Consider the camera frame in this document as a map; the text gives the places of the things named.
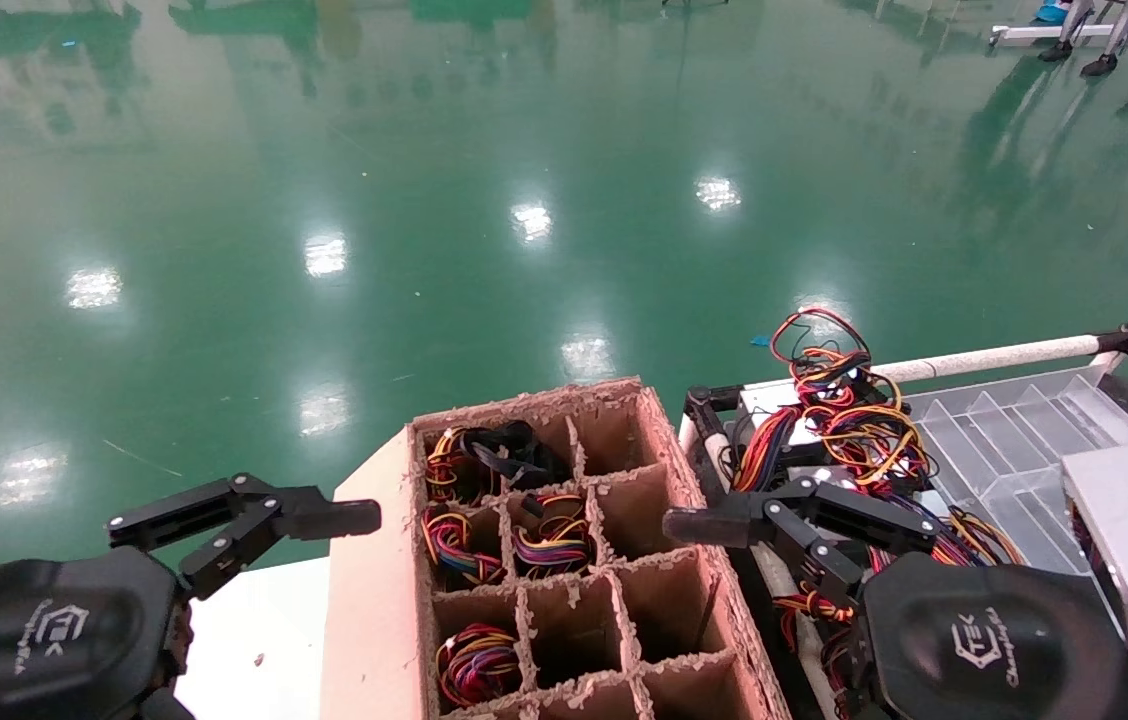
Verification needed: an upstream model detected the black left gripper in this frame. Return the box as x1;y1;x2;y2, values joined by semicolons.
0;546;195;720

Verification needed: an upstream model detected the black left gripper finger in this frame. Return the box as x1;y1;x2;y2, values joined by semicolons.
107;473;383;601

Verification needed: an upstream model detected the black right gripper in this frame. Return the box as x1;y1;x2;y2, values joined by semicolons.
662;473;1128;720

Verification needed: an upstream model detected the brown cardboard divider box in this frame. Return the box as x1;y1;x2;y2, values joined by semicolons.
319;375;795;720

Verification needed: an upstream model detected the clear plastic compartment tray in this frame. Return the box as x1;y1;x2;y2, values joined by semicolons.
904;365;1128;578

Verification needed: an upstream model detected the power supply with black wires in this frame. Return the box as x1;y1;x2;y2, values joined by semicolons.
424;420;575;506

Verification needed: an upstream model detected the white tube cart frame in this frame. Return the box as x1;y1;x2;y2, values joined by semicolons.
679;322;1128;720

